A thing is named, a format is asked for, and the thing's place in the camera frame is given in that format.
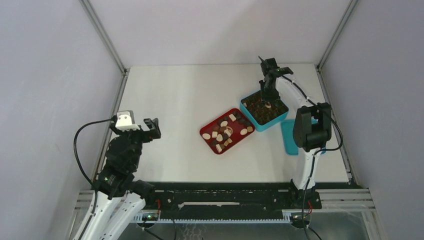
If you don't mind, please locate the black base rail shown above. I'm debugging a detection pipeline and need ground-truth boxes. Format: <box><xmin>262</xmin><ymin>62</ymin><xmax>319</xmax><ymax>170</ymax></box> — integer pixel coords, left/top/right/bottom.
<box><xmin>145</xmin><ymin>182</ymin><xmax>322</xmax><ymax>221</ymax></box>

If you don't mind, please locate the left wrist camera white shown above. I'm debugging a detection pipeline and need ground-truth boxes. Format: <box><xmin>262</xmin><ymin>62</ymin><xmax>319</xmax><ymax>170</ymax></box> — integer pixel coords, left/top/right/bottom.
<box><xmin>115</xmin><ymin>110</ymin><xmax>141</xmax><ymax>132</ymax></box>

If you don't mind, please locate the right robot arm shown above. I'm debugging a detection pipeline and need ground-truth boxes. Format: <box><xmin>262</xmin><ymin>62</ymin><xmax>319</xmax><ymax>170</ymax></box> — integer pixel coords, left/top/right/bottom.
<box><xmin>259</xmin><ymin>58</ymin><xmax>332</xmax><ymax>208</ymax></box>

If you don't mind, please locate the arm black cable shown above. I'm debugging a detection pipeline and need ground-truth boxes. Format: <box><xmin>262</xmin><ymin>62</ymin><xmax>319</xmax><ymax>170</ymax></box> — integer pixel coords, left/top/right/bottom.
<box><xmin>284</xmin><ymin>76</ymin><xmax>344</xmax><ymax>240</ymax></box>
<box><xmin>73</xmin><ymin>119</ymin><xmax>117</xmax><ymax>240</ymax></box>

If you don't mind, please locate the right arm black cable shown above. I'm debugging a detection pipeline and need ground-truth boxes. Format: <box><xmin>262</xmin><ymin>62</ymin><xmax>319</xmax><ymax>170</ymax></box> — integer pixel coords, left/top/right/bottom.
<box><xmin>284</xmin><ymin>76</ymin><xmax>344</xmax><ymax>240</ymax></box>

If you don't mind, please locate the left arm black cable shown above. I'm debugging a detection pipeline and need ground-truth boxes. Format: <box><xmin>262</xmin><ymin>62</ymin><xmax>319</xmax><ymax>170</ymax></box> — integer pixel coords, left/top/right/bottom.
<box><xmin>73</xmin><ymin>119</ymin><xmax>117</xmax><ymax>240</ymax></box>

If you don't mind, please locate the teal chocolate box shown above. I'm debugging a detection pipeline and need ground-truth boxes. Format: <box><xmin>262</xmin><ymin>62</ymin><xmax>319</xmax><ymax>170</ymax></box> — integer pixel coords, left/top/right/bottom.
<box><xmin>239</xmin><ymin>90</ymin><xmax>289</xmax><ymax>132</ymax></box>

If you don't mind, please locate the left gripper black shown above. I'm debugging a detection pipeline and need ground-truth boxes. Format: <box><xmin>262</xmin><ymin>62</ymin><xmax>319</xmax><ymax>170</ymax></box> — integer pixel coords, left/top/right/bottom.
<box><xmin>111</xmin><ymin>117</ymin><xmax>161</xmax><ymax>169</ymax></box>

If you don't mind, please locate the red chocolate tray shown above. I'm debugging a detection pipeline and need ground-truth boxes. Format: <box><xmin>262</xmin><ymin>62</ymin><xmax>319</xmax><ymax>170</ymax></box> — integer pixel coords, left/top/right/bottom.
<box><xmin>199</xmin><ymin>108</ymin><xmax>256</xmax><ymax>155</ymax></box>

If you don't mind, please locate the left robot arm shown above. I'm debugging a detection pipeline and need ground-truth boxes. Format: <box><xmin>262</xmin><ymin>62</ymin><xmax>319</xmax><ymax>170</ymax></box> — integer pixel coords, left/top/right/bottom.
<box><xmin>73</xmin><ymin>111</ymin><xmax>162</xmax><ymax>240</ymax></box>

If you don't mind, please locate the teal box lid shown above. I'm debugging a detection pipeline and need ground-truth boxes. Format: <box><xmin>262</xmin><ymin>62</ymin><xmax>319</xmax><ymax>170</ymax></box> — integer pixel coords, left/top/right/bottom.
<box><xmin>280</xmin><ymin>119</ymin><xmax>327</xmax><ymax>157</ymax></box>

